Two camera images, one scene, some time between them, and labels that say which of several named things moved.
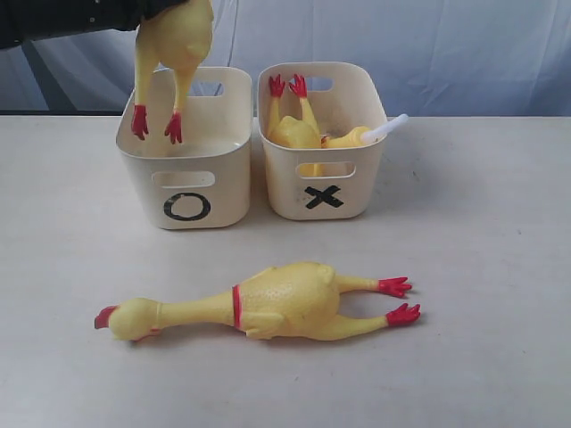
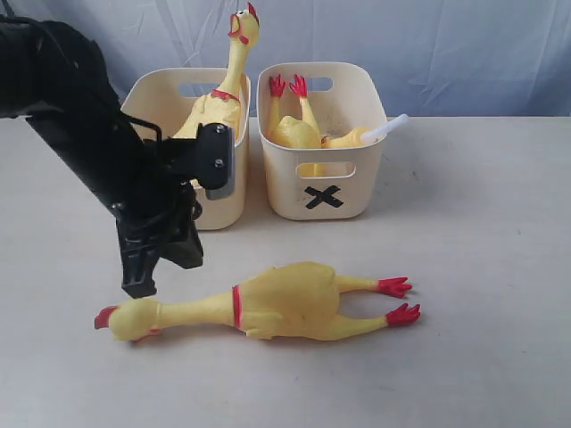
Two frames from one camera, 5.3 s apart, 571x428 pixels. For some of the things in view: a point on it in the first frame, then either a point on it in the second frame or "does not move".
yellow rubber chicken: x=180 y=37 → x=222 y=104
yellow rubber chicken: x=297 y=301 does not move
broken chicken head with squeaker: x=359 y=135 does not move
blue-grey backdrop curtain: x=434 y=57 does not move
